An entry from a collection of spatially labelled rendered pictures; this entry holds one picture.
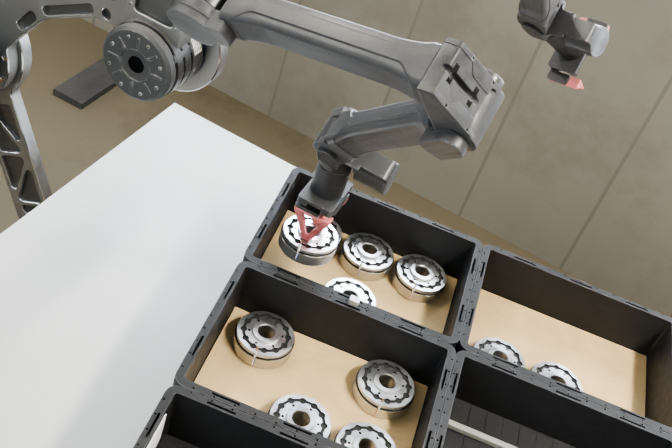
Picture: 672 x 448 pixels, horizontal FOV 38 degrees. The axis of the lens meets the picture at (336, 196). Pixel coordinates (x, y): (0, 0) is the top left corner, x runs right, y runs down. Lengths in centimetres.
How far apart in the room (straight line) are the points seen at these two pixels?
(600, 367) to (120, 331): 91
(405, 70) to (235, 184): 110
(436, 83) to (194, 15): 35
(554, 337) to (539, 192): 146
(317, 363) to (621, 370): 61
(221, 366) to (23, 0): 81
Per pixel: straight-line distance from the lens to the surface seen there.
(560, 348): 192
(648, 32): 303
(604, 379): 192
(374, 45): 115
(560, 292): 193
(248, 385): 162
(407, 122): 126
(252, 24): 124
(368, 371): 167
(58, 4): 192
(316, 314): 168
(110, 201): 207
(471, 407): 173
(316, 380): 166
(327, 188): 160
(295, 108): 356
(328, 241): 169
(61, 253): 194
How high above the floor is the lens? 208
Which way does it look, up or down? 38 degrees down
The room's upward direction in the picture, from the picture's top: 20 degrees clockwise
